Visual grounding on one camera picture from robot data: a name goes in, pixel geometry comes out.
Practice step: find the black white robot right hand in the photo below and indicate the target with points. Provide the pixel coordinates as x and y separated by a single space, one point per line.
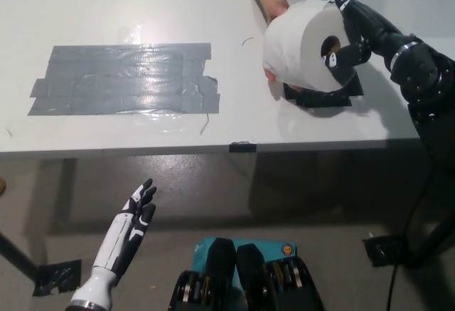
373 26

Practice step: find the person's bare hand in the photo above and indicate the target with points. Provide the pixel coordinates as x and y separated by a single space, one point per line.
275 8

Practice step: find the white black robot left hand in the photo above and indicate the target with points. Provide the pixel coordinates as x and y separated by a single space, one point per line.
117 240

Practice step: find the white toilet paper roll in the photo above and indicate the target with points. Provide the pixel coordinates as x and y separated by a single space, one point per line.
295 40

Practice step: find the black teal robot torso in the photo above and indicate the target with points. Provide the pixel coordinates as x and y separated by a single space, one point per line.
249 275

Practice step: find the white table leg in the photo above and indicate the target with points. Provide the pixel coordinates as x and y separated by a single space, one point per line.
65 190

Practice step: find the black tape square patch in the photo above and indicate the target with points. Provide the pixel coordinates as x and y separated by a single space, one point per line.
320 101

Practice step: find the black stand pole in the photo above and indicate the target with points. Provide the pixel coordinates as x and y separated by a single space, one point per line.
16 254

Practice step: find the brown round object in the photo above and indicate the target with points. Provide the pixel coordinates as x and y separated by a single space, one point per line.
2 186

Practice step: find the small black tape piece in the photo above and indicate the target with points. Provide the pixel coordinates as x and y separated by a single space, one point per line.
243 147

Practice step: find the black stand leg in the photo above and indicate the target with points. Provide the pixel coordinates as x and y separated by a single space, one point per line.
426 247

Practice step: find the grey duct tape patch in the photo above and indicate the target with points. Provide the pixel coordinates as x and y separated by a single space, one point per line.
124 79

